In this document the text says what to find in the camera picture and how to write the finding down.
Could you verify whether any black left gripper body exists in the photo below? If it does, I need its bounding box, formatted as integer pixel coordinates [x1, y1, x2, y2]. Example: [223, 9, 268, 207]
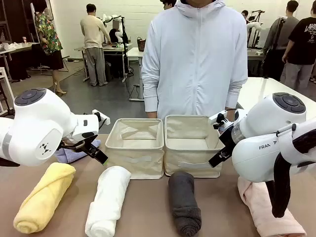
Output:
[60, 134, 99, 152]

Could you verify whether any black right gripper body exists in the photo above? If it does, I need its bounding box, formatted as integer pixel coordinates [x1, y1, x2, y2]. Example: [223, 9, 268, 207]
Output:
[218, 123, 237, 150]

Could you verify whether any lavender blue towel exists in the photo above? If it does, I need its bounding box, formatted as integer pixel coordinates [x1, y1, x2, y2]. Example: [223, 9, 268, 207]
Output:
[54, 139, 102, 163]

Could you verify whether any white towel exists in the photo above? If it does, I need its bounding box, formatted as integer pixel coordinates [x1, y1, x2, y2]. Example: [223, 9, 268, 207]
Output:
[85, 165, 132, 237]

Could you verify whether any dark grey towel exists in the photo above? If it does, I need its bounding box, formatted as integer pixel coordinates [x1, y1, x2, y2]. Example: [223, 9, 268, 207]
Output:
[168, 171, 202, 237]

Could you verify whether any pink towel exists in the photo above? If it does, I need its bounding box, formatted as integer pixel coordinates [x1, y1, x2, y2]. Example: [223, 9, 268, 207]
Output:
[237, 177, 307, 237]

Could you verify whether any yellow towel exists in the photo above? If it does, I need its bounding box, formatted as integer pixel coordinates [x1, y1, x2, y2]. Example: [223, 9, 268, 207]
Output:
[13, 162, 77, 234]

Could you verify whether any person's right forearm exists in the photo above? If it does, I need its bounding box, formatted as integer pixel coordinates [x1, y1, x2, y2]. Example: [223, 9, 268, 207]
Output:
[142, 79, 158, 113]

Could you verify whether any person's left forearm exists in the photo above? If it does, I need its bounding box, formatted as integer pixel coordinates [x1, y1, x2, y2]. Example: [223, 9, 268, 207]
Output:
[225, 80, 248, 110]

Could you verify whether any beige fabric basket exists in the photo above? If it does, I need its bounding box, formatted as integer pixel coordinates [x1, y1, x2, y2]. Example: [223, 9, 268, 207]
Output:
[164, 114, 226, 179]
[105, 118, 165, 180]

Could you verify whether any large white table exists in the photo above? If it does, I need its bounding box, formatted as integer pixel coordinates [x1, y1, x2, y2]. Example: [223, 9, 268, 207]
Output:
[236, 77, 316, 119]

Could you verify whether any person in white hoodie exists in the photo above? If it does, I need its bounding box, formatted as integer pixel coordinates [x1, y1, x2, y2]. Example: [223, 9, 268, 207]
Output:
[141, 0, 249, 119]

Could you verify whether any cluttered grey work desk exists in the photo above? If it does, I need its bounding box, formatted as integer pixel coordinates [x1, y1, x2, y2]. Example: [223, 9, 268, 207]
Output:
[74, 42, 133, 82]

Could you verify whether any white standing desk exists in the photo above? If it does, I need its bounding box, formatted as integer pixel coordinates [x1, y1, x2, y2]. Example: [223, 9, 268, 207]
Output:
[125, 46, 145, 102]

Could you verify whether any man in beige shirt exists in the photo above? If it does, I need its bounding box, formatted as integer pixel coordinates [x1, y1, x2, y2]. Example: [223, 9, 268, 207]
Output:
[80, 3, 112, 87]

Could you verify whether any woman in floral shirt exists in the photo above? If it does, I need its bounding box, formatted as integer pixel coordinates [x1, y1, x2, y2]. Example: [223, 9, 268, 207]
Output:
[34, 0, 67, 96]

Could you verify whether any person in grey sweater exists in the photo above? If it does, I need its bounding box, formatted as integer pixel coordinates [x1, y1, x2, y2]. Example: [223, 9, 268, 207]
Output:
[263, 0, 301, 82]

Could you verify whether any seated background person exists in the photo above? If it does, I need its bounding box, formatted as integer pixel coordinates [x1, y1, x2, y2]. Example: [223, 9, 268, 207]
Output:
[108, 21, 122, 44]

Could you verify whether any person in black t-shirt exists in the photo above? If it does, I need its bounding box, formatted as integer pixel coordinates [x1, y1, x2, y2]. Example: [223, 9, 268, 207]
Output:
[282, 9, 316, 92]

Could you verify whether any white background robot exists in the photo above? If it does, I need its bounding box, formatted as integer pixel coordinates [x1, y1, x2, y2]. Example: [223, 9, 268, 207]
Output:
[97, 13, 129, 45]

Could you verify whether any person behind in cap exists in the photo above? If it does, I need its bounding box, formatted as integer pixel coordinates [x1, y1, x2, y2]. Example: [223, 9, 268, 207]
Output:
[160, 0, 177, 10]

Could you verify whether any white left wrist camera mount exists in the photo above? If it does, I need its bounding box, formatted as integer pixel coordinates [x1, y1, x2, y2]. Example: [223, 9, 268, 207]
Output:
[92, 109, 111, 125]

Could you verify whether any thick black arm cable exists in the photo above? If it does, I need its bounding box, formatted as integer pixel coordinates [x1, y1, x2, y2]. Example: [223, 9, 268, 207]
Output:
[271, 129, 316, 218]

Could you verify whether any dark handled basket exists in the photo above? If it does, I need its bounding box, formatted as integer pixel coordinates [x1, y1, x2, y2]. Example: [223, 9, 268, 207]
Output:
[137, 37, 147, 52]

